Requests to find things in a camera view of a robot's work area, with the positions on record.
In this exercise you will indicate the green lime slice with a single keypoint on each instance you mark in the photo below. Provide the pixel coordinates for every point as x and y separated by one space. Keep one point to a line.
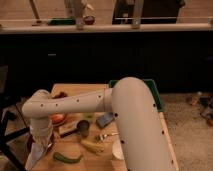
89 117

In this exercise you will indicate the blue sponge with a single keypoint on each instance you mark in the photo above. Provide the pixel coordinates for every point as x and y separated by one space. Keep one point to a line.
104 120

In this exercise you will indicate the green object on shelf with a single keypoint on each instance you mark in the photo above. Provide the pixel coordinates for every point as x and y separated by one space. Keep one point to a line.
61 21

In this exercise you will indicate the metal measuring cup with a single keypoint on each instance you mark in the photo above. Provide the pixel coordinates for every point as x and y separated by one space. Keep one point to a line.
82 128

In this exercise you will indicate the white block under cup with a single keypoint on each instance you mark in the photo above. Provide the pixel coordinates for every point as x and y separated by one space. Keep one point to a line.
67 128

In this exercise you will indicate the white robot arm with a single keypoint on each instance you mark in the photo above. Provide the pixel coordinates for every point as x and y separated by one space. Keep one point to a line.
143 141

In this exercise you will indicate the green tray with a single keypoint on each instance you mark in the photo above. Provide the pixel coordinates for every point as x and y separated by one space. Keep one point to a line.
153 88

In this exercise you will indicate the clear plastic cup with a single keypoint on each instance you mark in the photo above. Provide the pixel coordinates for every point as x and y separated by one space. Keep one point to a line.
117 150

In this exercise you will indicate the green chili pepper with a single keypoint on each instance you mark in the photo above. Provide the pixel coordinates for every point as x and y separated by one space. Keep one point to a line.
58 156

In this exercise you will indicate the purple bowl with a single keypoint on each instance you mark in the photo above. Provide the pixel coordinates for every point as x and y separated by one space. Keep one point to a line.
41 144

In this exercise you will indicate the orange bowl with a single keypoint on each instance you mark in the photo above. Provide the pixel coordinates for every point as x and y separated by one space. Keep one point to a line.
58 124

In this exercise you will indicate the orange fruit in bowl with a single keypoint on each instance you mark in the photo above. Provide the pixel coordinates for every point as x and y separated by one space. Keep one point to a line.
57 118

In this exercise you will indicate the red bowl on shelf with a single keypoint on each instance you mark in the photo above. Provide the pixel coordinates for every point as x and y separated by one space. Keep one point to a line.
89 20

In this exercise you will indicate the dark red dried fruit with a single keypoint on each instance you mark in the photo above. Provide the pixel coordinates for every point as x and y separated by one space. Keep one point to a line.
60 95

